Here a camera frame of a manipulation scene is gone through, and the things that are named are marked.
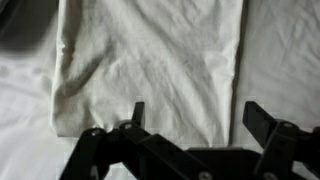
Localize white cloth with green print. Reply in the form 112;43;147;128
49;0;245;148

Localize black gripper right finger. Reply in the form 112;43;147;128
241;100;320;180

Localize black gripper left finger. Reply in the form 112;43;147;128
59;100;153;180

